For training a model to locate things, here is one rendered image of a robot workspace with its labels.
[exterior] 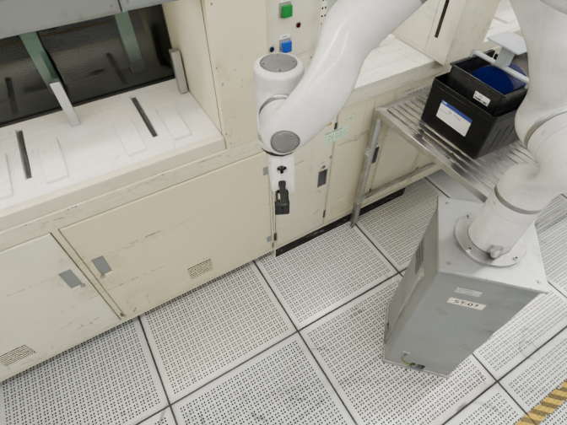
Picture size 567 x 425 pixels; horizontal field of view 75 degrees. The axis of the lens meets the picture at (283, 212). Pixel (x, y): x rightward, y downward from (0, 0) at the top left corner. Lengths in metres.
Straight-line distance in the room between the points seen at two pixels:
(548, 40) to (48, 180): 1.22
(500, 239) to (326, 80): 0.72
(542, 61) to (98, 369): 1.79
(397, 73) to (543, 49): 0.89
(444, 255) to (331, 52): 0.72
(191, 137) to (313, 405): 1.13
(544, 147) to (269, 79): 0.59
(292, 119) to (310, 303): 1.34
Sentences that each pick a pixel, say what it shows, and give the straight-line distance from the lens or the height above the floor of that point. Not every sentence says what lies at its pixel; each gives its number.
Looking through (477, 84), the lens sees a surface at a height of 0.97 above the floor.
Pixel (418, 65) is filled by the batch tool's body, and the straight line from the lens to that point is 1.68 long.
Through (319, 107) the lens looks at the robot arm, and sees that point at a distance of 0.56.
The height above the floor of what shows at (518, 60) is 0.86.
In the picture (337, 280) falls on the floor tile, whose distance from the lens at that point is 1.89.
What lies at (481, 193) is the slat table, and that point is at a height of 0.76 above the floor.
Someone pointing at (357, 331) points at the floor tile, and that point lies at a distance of 1.79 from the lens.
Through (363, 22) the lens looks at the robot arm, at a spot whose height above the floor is 1.40.
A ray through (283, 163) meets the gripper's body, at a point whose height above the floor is 1.15.
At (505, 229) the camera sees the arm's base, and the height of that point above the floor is 0.88.
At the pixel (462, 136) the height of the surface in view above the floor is 0.81.
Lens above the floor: 1.63
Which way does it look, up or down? 50 degrees down
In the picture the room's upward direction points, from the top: straight up
